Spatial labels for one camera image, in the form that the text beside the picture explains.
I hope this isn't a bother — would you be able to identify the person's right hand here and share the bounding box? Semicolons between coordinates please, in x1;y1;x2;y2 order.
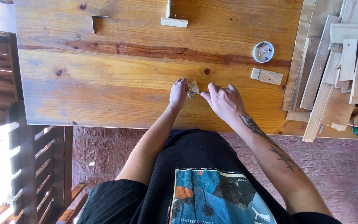
200;82;247;124

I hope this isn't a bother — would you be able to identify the person's left hand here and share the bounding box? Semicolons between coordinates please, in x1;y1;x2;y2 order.
169;78;190;113

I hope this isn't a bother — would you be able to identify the flat wooden block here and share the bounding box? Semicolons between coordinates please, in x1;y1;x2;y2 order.
250;67;283;85

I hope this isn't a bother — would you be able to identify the white round lid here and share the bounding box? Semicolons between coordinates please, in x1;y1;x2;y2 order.
253;41;275;63

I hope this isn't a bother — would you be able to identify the pile of small screws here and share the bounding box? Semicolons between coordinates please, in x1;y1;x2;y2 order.
257;43;273;61

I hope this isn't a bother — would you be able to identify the wooden angle piece with nails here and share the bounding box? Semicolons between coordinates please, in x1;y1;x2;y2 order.
161;0;189;28

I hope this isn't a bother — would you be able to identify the black printed t-shirt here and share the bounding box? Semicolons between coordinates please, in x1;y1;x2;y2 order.
76;129;343;224

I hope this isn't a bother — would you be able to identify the heap of wooden scraps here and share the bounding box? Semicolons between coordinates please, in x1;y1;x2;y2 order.
282;0;358;143

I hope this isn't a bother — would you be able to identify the wooden slatted bench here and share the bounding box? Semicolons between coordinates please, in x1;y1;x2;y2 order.
0;184;89;224

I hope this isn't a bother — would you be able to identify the metal angle bracket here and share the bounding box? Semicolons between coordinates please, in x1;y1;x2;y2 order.
92;15;109;34

